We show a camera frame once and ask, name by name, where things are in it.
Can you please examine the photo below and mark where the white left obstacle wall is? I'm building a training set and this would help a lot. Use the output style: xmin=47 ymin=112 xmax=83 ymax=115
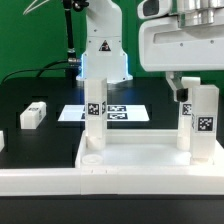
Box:
xmin=0 ymin=131 xmax=5 ymax=152

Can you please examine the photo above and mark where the white front obstacle wall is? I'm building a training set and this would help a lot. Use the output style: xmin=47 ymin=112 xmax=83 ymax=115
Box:
xmin=0 ymin=166 xmax=224 ymax=196

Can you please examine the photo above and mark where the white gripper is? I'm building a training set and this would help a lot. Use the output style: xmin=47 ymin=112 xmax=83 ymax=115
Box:
xmin=139 ymin=14 xmax=224 ymax=102

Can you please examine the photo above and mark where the black post with connector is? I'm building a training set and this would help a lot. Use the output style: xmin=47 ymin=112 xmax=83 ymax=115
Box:
xmin=62 ymin=0 xmax=80 ymax=80

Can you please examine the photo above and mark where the black cable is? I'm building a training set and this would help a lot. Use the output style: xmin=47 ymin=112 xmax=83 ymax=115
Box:
xmin=0 ymin=59 xmax=73 ymax=86

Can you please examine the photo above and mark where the white marker base plate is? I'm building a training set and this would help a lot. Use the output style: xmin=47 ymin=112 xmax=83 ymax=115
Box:
xmin=58 ymin=105 xmax=150 ymax=122

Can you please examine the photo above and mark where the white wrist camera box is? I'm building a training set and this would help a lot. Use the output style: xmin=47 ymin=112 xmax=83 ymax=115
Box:
xmin=137 ymin=0 xmax=176 ymax=19

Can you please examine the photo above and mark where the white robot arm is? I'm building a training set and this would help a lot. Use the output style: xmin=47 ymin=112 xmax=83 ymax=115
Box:
xmin=80 ymin=0 xmax=224 ymax=102

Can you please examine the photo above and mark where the white desk top tray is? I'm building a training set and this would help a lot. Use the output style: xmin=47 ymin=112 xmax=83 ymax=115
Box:
xmin=75 ymin=129 xmax=224 ymax=169

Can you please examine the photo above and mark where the white obstacle wall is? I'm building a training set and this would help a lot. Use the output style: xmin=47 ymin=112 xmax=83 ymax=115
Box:
xmin=0 ymin=166 xmax=224 ymax=196
xmin=0 ymin=131 xmax=5 ymax=152

